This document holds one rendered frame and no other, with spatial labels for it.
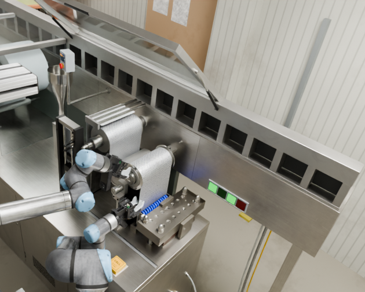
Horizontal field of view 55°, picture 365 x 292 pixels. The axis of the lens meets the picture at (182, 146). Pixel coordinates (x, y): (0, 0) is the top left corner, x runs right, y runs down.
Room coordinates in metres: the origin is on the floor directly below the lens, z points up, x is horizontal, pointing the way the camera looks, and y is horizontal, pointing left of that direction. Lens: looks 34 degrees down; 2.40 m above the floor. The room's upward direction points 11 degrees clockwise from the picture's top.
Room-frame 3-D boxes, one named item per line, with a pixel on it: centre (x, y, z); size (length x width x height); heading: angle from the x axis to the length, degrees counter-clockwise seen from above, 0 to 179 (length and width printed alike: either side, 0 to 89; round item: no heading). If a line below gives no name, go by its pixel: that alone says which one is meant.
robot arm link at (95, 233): (1.09, 0.32, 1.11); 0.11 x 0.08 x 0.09; 147
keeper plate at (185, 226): (1.35, -0.10, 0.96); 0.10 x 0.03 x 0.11; 147
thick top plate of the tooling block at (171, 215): (1.39, -0.02, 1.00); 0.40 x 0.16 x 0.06; 147
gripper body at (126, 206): (1.22, 0.23, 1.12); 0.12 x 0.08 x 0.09; 147
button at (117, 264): (1.06, 0.21, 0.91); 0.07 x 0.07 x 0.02; 57
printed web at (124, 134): (1.52, 0.27, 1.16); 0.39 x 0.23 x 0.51; 57
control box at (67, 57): (1.67, 0.67, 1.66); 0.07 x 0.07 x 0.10; 45
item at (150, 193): (1.42, 0.11, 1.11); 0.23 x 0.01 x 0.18; 147
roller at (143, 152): (1.52, 0.26, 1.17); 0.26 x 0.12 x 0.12; 147
